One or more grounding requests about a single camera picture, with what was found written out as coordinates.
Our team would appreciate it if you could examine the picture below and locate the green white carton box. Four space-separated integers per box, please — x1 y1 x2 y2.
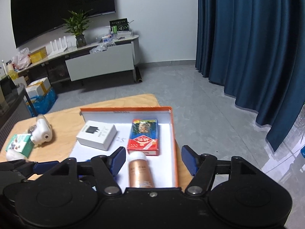
6 133 34 157

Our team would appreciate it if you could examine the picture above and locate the white handheld device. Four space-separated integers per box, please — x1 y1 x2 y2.
27 114 53 145

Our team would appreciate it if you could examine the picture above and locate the white charger box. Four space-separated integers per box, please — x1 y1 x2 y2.
76 120 117 151

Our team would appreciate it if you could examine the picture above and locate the copper bottle white cap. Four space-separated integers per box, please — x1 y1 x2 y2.
128 152 155 188

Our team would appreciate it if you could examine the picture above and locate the orange white tray box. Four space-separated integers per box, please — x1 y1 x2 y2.
70 106 178 188

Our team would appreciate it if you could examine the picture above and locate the red blue card box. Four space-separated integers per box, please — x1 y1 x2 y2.
127 119 160 156

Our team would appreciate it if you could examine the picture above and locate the wooden table board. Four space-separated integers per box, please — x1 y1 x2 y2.
0 93 192 187

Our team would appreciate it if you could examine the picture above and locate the black round coffee table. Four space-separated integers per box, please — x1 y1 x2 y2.
1 77 31 148

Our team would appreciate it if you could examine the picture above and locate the blue bag with boxes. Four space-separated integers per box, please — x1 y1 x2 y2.
26 77 57 115

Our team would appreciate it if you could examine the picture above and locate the white tv cabinet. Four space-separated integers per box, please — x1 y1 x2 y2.
18 35 141 84

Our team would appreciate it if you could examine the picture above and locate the white plastic bag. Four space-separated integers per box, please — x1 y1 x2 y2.
12 48 31 70

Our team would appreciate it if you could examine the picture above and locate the yellow box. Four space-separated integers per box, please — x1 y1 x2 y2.
29 47 47 64

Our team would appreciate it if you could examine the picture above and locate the white router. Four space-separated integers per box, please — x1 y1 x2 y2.
48 36 68 57

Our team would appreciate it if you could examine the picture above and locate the blue curtain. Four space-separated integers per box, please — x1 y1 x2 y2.
195 0 304 150

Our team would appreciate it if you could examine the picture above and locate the black green display box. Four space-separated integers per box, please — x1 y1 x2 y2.
110 18 130 34

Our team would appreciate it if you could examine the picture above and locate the potted green plant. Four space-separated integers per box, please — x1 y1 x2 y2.
63 10 89 48

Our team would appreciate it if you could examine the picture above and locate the black television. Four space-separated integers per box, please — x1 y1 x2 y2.
10 0 115 47

